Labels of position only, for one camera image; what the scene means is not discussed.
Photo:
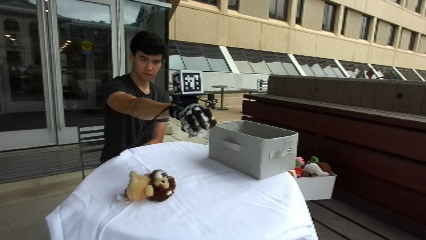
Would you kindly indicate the black and white striped soft toy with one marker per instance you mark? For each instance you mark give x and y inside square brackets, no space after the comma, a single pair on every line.
[201,129]

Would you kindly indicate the white cube of black markers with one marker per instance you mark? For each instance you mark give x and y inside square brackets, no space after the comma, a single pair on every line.
[188,82]

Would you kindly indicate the the person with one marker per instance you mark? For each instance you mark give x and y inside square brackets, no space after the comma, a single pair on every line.
[124,126]

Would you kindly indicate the grey fabric storage box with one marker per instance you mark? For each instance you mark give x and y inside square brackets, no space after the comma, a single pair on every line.
[248,156]

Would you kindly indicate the lion soft toy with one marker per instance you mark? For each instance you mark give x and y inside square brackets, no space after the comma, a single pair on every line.
[148,186]

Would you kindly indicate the metal slatted chair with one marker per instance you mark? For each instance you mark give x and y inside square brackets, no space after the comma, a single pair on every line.
[91,143]

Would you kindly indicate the white tablecloth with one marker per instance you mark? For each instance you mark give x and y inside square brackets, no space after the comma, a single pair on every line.
[208,206]

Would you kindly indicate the pink soft toy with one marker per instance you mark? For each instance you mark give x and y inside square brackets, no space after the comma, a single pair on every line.
[300,161]

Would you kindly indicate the red soft toy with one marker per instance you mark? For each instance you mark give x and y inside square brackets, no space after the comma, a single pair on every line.
[299,172]

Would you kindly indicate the green soft toy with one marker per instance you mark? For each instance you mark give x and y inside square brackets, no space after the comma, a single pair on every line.
[315,159]

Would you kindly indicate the brown soft toy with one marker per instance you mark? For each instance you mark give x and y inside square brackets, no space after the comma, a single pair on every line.
[324,166]

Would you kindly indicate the white storage box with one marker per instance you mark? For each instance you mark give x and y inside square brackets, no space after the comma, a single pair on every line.
[316,188]

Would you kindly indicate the beige building with windows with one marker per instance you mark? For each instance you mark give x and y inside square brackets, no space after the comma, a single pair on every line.
[311,30]

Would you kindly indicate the dark wooden bench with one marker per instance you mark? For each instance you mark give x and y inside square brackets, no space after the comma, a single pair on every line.
[364,140]

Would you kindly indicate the small round pedestal table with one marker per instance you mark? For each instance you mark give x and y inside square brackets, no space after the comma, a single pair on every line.
[220,96]

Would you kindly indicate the glass door with metal frame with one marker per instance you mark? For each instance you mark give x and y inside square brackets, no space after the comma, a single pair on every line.
[84,66]

